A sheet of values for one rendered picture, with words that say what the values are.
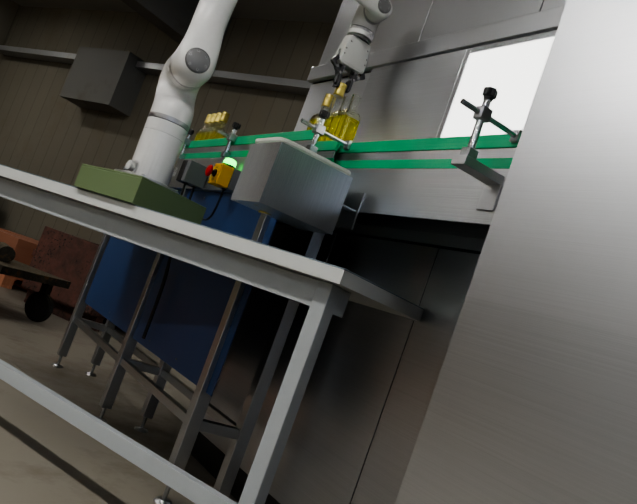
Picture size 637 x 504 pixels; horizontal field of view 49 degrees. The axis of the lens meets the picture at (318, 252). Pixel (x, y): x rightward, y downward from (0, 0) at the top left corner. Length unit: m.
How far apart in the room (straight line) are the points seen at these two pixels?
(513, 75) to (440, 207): 0.48
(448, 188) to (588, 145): 0.51
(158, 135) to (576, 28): 1.18
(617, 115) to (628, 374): 0.39
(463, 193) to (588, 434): 0.70
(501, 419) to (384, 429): 0.78
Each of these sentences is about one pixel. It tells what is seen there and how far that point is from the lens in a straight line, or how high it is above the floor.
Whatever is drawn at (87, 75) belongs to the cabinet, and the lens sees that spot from 7.53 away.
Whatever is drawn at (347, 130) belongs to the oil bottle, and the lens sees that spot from 2.13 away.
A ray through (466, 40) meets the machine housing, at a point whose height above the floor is 1.52.
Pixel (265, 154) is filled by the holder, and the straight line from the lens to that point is 1.73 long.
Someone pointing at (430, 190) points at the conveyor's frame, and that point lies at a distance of 1.61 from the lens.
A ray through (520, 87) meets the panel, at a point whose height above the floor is 1.34.
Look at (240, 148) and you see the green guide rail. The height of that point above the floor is 1.09.
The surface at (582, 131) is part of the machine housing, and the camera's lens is 1.15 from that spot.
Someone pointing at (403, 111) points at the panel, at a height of 1.31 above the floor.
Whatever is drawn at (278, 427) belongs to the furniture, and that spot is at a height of 0.39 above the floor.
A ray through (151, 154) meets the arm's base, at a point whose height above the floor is 0.90.
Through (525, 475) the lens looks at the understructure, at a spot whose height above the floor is 0.53.
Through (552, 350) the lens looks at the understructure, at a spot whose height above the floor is 0.70.
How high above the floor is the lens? 0.63
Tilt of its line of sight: 5 degrees up
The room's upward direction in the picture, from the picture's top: 20 degrees clockwise
